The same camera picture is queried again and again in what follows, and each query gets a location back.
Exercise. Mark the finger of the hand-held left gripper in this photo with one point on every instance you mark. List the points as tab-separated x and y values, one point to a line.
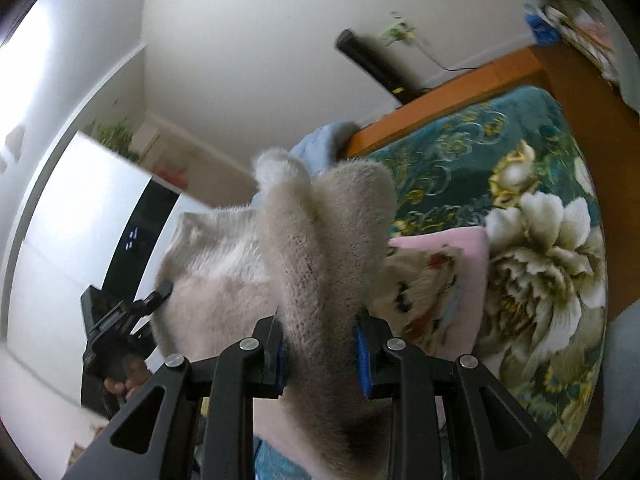
155	296

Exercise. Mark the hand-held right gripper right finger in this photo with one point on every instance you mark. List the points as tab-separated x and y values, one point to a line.
362	360

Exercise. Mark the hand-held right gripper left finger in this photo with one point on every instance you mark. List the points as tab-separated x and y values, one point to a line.
265	360

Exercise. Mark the beige fuzzy printed sweater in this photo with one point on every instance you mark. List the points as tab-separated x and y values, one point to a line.
320	260

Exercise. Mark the person's left hand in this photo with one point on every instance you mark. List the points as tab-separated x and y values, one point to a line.
132	377

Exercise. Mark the white wardrobe with black stripe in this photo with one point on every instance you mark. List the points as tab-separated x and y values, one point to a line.
85	220

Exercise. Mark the pink floral folded cloth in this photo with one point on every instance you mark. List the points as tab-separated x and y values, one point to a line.
440	265

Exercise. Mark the green plant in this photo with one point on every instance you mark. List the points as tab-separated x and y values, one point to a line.
117	135

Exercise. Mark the teal floral bed sheet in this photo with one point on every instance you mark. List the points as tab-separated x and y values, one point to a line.
530	260

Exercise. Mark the blue floral quilt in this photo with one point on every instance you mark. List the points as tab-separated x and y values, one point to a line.
322	142

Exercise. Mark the grey blue cloth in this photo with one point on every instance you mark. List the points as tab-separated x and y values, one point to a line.
622	385

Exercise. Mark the blurred floral cloth pile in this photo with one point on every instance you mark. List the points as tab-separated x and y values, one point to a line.
575	15

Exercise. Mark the black wall device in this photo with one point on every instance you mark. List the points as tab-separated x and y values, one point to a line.
380	67

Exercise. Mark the wooden bed frame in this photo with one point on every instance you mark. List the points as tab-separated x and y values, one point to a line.
565	90

